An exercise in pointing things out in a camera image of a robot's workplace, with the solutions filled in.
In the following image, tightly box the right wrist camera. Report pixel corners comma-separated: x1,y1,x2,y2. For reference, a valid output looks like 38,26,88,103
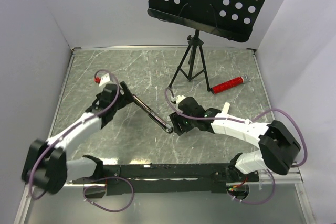
170,95,186,106

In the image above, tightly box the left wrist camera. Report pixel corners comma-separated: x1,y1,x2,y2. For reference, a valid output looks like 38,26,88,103
95,73,112,87

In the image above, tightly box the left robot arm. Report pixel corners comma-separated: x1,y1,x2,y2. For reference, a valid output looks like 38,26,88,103
22,81,133,194

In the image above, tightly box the black stapler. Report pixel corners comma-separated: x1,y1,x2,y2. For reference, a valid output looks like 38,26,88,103
132,94,173,134

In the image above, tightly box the red glitter tube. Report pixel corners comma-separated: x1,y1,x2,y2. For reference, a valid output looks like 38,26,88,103
211,74,248,94

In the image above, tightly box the aluminium rail frame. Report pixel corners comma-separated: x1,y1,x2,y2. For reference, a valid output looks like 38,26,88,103
15,163,303,222

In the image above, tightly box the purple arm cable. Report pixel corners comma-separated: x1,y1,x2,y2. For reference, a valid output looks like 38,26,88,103
28,69,121,200
164,87,308,167

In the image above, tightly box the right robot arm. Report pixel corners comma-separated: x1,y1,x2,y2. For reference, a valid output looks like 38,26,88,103
169,95,301,181

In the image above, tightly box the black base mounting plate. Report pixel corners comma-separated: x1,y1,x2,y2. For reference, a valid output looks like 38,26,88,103
71,163,259,195

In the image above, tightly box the black tripod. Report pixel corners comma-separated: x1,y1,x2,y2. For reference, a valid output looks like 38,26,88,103
168,29,211,92

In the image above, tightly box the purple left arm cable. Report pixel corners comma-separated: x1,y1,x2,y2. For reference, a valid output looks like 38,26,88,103
28,69,121,200

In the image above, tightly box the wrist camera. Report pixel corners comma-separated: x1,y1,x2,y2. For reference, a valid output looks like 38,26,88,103
95,73,112,87
170,95,186,106

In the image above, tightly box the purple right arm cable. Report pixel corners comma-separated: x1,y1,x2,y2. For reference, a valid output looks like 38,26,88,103
164,87,308,167

